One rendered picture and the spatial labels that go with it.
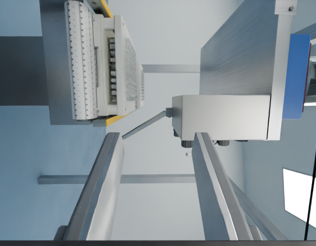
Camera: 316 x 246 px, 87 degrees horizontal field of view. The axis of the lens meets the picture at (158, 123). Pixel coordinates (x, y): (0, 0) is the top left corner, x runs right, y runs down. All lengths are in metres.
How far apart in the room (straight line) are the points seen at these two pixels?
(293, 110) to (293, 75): 0.08
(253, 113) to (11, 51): 0.67
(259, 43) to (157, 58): 3.46
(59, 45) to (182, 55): 3.60
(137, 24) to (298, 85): 3.97
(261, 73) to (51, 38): 0.50
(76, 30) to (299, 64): 0.51
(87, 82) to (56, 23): 0.15
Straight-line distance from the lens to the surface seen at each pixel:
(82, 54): 0.44
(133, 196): 3.81
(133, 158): 3.61
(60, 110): 0.47
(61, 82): 0.47
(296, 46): 0.53
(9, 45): 0.68
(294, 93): 0.52
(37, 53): 0.63
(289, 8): 0.49
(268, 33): 0.50
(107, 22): 0.49
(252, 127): 0.44
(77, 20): 0.46
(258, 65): 0.51
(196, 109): 0.39
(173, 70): 1.44
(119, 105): 0.44
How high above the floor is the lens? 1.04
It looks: 1 degrees up
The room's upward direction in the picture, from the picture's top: 90 degrees clockwise
